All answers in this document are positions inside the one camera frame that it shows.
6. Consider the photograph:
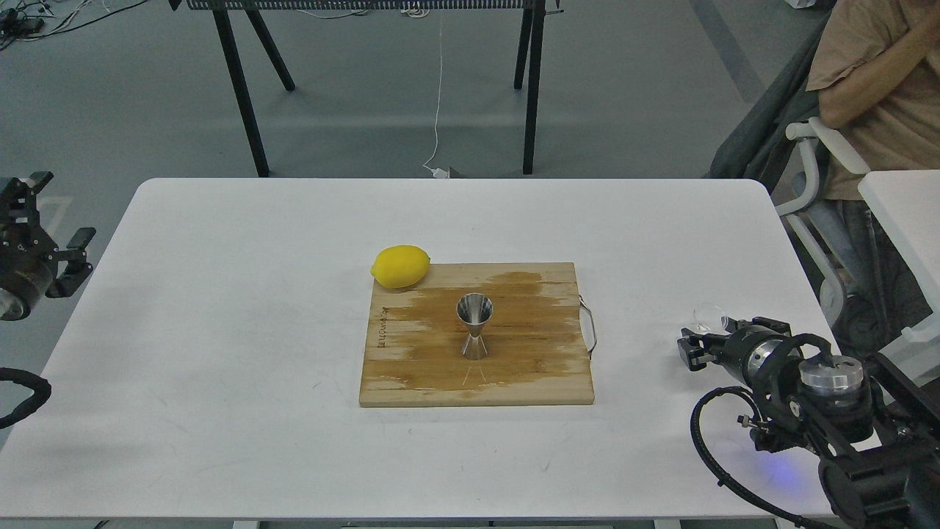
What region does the floor cable bundle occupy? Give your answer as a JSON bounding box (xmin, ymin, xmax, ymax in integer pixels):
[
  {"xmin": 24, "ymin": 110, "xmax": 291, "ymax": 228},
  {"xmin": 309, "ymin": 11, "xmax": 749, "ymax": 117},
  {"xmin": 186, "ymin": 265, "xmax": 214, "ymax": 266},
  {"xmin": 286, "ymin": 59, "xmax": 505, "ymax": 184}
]
[{"xmin": 0, "ymin": 0, "xmax": 151, "ymax": 52}]

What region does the white office chair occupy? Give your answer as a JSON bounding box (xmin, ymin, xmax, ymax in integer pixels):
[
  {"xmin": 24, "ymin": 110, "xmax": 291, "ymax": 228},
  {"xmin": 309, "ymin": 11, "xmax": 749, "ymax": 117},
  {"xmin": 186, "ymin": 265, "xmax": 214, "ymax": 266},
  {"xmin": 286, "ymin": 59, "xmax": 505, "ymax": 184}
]
[{"xmin": 703, "ymin": 7, "xmax": 940, "ymax": 386}]

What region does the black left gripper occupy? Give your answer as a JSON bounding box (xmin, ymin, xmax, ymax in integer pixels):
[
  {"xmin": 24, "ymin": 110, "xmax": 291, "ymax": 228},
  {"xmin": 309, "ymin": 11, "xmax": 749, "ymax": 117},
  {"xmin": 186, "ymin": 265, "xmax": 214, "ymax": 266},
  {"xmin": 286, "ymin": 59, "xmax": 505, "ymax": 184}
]
[{"xmin": 1, "ymin": 171, "xmax": 96, "ymax": 309}]

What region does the yellow lemon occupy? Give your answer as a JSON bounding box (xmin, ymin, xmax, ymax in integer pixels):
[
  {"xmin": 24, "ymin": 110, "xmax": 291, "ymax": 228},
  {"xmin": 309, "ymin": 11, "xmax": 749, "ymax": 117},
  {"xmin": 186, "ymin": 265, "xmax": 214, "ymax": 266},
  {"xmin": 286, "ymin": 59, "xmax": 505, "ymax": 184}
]
[{"xmin": 370, "ymin": 245, "xmax": 430, "ymax": 290}]

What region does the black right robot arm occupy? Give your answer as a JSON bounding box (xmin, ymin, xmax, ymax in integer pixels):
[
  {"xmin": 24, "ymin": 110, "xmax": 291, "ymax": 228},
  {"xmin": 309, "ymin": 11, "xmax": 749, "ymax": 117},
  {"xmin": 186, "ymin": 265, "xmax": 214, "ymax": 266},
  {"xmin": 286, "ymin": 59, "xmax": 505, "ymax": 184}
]
[{"xmin": 677, "ymin": 316, "xmax": 939, "ymax": 528}]

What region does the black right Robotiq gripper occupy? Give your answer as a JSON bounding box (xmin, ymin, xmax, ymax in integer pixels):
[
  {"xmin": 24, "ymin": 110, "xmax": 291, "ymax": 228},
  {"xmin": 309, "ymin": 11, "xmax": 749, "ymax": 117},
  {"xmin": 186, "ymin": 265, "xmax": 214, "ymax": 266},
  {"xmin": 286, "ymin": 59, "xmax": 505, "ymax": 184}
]
[{"xmin": 677, "ymin": 316, "xmax": 792, "ymax": 387}]

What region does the black trestle table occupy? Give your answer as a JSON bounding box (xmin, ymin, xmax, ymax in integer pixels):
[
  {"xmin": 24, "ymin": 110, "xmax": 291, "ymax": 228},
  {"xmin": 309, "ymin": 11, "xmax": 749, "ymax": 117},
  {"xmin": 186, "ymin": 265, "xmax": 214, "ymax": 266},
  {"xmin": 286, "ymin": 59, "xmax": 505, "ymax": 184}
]
[{"xmin": 162, "ymin": 1, "xmax": 563, "ymax": 178}]

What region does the steel double jigger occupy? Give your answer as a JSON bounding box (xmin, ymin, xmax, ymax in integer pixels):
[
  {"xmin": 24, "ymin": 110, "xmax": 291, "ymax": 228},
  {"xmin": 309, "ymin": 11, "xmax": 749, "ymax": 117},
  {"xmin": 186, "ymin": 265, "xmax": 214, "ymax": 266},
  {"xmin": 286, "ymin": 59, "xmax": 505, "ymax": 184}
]
[{"xmin": 456, "ymin": 292, "xmax": 493, "ymax": 361}]

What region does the small clear glass cup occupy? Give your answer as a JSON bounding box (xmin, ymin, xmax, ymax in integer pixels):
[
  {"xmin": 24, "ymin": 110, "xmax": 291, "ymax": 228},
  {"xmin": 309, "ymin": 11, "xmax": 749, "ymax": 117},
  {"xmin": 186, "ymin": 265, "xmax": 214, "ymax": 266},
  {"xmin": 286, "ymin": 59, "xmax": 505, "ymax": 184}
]
[{"xmin": 680, "ymin": 302, "xmax": 729, "ymax": 337}]

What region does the person in tan shirt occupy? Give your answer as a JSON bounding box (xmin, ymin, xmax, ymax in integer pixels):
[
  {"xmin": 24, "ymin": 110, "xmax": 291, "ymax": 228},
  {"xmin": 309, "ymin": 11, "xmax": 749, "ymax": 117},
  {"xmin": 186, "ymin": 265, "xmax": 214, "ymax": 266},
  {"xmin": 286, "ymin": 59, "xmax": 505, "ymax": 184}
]
[{"xmin": 806, "ymin": 0, "xmax": 940, "ymax": 203}]

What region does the white hanging cable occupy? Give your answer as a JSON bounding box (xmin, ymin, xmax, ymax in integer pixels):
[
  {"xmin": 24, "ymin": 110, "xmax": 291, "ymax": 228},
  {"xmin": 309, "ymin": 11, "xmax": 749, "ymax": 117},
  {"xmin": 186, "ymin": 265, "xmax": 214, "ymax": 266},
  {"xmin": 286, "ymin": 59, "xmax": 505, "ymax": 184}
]
[{"xmin": 422, "ymin": 9, "xmax": 450, "ymax": 179}]

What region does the wooden cutting board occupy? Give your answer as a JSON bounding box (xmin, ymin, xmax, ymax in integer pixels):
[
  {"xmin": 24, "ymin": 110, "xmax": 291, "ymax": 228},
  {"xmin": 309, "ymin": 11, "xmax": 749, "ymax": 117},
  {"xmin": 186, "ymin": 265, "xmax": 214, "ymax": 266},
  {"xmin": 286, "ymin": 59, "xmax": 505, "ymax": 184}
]
[{"xmin": 358, "ymin": 262, "xmax": 595, "ymax": 408}]

